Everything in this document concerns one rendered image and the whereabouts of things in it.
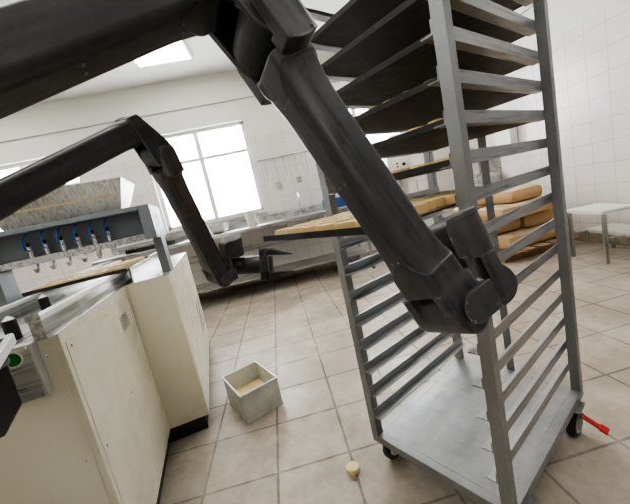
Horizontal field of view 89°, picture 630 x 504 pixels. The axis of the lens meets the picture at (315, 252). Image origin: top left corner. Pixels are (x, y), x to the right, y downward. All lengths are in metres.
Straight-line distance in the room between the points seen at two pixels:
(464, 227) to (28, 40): 0.45
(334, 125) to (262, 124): 4.56
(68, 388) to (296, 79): 0.97
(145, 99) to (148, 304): 3.90
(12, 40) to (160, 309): 1.45
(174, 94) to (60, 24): 4.83
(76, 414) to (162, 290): 0.73
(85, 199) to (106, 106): 3.70
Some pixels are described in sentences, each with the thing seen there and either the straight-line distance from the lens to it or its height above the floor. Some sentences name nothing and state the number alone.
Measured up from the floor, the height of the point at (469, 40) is 1.31.
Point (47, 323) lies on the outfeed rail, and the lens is 1.06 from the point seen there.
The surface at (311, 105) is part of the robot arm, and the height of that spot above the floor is 1.12.
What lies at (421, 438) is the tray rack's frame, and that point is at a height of 0.15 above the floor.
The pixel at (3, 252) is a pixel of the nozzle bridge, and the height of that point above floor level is 1.10.
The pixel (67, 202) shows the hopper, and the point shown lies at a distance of 1.81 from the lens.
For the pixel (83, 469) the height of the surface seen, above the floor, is 0.46.
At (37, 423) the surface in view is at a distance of 1.17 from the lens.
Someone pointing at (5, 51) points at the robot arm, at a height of 1.18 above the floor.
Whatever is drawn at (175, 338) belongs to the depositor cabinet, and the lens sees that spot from 1.75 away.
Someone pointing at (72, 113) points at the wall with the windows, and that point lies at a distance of 5.58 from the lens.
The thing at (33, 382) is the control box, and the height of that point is 0.74.
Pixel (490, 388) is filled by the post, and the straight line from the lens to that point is 0.93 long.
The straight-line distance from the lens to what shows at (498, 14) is 1.16.
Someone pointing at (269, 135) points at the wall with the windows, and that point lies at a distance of 4.89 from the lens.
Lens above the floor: 1.03
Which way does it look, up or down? 9 degrees down
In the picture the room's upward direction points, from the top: 12 degrees counter-clockwise
